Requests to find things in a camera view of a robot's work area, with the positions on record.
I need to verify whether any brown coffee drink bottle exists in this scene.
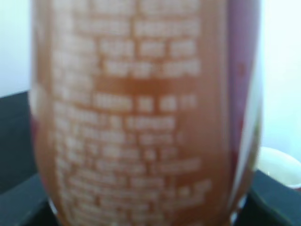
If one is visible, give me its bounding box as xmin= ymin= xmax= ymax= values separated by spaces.
xmin=29 ymin=0 xmax=262 ymax=226

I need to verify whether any red mug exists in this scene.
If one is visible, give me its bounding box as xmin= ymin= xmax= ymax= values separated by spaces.
xmin=257 ymin=146 xmax=301 ymax=191

